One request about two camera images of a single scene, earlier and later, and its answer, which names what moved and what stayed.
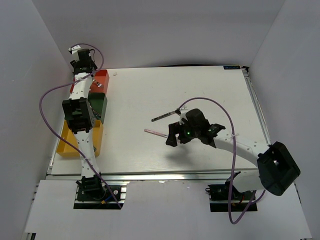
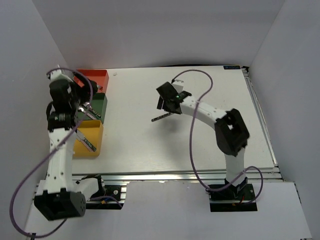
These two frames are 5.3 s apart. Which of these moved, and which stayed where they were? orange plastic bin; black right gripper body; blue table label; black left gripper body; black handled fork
Moved: black left gripper body; black right gripper body
Stayed: black handled fork; orange plastic bin; blue table label
